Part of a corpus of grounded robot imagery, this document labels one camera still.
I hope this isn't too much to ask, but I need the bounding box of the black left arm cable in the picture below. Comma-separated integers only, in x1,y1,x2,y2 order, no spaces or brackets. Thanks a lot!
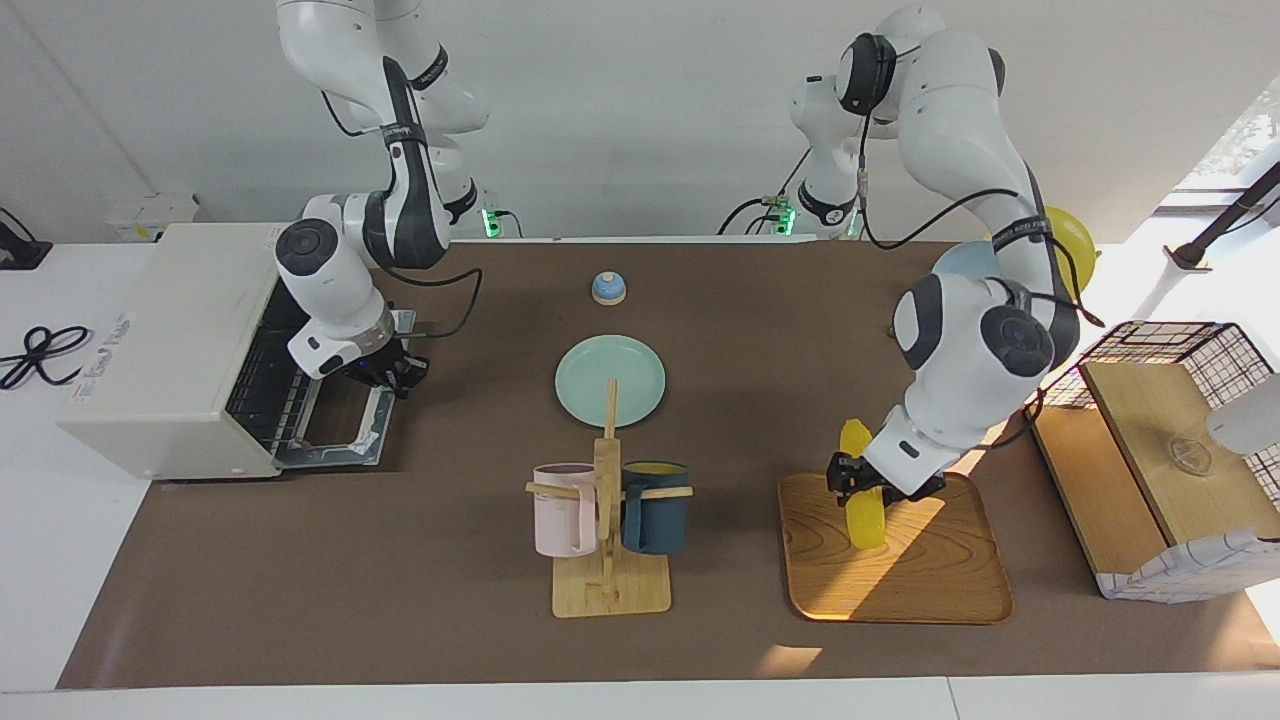
858,100,1106,331

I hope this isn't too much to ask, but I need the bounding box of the yellow corn cob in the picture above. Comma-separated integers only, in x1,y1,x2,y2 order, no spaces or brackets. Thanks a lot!
838,418,889,551

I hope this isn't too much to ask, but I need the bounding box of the square wooden tray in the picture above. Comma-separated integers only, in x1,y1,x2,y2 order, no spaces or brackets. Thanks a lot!
777,470,1015,626

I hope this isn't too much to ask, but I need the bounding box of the yellow plate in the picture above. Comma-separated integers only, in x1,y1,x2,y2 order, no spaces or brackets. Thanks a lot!
1040,207,1098,301

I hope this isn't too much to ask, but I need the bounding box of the mint green plate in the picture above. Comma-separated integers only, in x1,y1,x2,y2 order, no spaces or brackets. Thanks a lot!
555,335,667,429

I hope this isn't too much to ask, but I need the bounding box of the white checked cloth liner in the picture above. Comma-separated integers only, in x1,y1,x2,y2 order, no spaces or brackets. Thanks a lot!
1097,528,1280,603

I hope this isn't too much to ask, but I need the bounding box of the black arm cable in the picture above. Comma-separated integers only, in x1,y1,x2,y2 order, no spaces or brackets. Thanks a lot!
858,100,1106,331
320,90,484,341

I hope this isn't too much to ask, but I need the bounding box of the wooden lid board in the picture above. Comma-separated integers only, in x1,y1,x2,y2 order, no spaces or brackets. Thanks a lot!
1080,360,1280,546

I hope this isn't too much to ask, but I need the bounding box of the pink mug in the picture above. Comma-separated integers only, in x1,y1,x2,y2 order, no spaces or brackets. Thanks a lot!
532,463,601,559

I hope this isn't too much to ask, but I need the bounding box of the white socket box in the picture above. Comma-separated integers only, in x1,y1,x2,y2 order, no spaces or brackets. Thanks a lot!
105,195,201,241

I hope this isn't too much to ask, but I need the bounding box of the metal oven rack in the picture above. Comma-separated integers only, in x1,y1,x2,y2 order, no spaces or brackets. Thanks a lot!
225,300,321,456

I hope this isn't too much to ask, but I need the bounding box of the black stand pole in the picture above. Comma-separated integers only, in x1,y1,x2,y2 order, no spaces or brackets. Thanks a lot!
1165,160,1280,273

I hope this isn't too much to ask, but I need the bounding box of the flat wooden board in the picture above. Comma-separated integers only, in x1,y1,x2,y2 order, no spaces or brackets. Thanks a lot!
1027,405,1169,576

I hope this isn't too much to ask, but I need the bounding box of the wooden mug rack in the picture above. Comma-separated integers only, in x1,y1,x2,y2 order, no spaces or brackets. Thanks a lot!
525,378,694,619

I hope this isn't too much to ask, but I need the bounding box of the white toaster oven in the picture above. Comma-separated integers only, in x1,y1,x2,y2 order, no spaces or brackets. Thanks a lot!
57,222,321,481

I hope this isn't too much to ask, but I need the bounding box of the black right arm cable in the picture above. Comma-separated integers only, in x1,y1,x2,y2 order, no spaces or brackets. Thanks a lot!
320,90,484,341

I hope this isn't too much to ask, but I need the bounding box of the black base cable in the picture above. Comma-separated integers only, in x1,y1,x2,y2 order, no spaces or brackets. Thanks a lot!
717,150,813,237

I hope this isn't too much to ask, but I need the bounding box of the black wire basket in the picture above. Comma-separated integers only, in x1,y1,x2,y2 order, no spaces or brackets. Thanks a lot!
1025,320,1280,601

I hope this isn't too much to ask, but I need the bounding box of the brown table mat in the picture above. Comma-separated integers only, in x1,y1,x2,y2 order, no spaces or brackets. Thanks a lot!
57,240,1280,691

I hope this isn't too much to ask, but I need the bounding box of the glass oven door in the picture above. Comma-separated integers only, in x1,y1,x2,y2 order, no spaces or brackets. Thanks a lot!
275,308,416,469

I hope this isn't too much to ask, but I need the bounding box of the black clamp object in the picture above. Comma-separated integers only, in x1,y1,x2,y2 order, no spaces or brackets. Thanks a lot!
0,208,53,271

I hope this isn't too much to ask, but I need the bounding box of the dark blue mug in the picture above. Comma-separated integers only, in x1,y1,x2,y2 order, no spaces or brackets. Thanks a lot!
620,460,691,557

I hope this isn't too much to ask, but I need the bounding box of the coiled black cable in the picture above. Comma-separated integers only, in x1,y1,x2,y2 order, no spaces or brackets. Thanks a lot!
0,325,93,391

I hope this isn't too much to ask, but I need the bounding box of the white cylindrical object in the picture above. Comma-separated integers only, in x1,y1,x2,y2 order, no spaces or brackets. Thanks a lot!
1205,375,1280,456

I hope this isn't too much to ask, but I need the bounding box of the light blue plate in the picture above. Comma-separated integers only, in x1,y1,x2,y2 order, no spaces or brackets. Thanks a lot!
935,240,1003,288

